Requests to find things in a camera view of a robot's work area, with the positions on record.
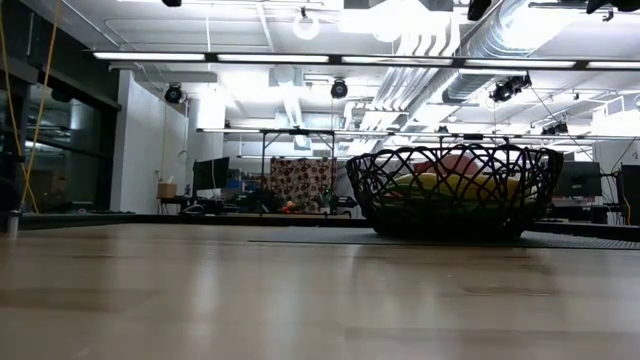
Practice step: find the grey woven placemat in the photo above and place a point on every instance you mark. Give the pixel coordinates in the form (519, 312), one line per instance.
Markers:
(325, 237)

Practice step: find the black computer monitor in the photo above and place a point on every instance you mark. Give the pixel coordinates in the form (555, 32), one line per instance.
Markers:
(580, 179)
(631, 195)
(211, 173)

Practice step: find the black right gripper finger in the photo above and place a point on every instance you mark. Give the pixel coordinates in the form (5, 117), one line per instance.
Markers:
(479, 7)

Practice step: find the brown patterned cloth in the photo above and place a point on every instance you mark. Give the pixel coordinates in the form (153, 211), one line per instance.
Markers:
(301, 184)

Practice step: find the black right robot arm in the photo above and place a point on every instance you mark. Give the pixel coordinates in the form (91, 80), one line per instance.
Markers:
(617, 4)

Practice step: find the long linear ceiling light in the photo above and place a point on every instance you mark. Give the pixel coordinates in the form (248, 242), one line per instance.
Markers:
(230, 130)
(275, 57)

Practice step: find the cardboard box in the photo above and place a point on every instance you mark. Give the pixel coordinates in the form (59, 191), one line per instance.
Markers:
(166, 190)

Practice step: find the black metal frame stand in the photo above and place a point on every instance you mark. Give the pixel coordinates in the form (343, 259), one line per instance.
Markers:
(300, 132)

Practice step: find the black ceiling spot lamp cluster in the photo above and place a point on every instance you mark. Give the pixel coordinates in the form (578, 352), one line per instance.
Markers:
(510, 87)

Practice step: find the pink peach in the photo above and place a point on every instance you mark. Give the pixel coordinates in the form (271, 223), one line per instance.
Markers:
(457, 162)

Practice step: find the silver ventilation duct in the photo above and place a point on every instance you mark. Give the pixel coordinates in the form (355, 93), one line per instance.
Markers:
(465, 87)

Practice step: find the round white ceiling lamp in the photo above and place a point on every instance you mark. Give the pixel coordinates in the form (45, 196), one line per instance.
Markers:
(306, 25)

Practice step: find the yellow banana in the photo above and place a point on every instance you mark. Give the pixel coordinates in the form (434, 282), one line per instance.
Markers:
(450, 182)

